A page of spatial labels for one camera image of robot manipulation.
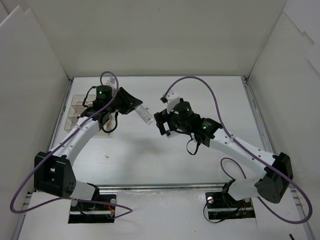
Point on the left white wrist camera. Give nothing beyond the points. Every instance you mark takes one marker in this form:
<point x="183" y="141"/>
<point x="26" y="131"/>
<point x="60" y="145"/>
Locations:
<point x="111" y="82"/>

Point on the clear bottle blue label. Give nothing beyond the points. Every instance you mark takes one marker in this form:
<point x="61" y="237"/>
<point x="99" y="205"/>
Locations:
<point x="144" y="114"/>

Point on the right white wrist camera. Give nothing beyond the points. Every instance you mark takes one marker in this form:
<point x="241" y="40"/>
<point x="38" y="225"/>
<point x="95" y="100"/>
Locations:
<point x="171" y="99"/>

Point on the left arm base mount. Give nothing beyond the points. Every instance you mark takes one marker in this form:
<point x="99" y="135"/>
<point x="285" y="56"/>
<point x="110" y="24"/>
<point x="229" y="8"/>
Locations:
<point x="93" y="213"/>

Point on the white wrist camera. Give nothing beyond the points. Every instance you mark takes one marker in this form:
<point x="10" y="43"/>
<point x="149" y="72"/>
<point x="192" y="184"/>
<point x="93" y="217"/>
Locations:
<point x="111" y="82"/>
<point x="171" y="99"/>

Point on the clear acrylic drawer organizer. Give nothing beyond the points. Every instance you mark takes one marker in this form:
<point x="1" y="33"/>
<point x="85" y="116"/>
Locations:
<point x="76" y="109"/>

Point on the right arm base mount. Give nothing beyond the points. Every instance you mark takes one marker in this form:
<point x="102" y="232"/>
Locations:
<point x="220" y="206"/>

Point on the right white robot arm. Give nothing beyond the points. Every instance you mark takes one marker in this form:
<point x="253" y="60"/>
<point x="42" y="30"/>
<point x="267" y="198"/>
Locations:
<point x="273" y="172"/>

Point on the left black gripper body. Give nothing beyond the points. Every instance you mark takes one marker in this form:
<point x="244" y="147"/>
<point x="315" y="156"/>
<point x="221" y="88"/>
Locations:
<point x="125" y="100"/>

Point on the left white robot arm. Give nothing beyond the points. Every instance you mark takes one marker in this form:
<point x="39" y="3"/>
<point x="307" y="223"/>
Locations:
<point x="54" y="173"/>

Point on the aluminium front rail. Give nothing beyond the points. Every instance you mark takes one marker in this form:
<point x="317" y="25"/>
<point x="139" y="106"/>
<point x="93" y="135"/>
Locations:
<point x="160" y="186"/>

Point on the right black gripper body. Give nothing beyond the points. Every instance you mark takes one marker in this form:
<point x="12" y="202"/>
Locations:
<point x="161" y="122"/>

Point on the aluminium rail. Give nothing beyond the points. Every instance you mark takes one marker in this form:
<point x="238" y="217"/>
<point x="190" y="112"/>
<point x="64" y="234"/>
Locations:
<point x="160" y="186"/>
<point x="257" y="115"/>

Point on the right side aluminium rail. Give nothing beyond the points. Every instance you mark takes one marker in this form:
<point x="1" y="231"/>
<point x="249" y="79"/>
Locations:
<point x="257" y="115"/>

